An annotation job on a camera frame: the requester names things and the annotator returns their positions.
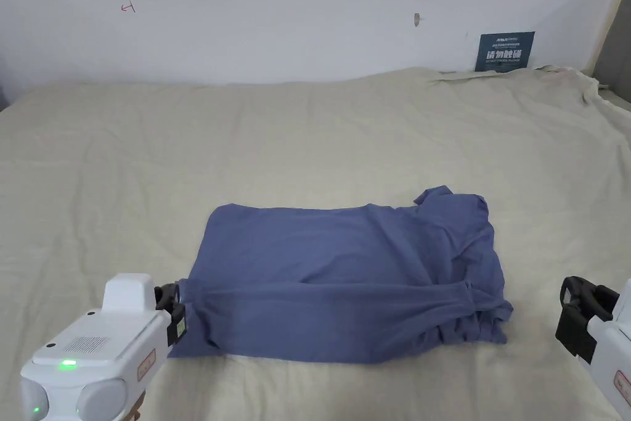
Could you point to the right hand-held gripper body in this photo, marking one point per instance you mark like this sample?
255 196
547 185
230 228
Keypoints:
611 357

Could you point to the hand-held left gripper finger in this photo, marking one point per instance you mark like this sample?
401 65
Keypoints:
168 295

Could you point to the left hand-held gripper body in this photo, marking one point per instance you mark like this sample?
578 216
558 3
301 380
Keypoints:
106 342

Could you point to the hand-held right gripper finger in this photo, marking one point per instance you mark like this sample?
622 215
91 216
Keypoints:
589 293

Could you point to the dark blue shirt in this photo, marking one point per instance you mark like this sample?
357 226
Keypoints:
345 268

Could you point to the person's left hand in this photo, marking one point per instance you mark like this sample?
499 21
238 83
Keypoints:
134 410

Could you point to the bed with beige sheet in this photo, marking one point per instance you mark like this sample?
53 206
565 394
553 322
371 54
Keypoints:
315 135

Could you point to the grey padded headboard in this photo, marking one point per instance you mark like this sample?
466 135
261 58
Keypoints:
616 46

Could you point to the dark blue sign card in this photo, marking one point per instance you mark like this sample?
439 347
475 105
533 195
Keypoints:
505 51

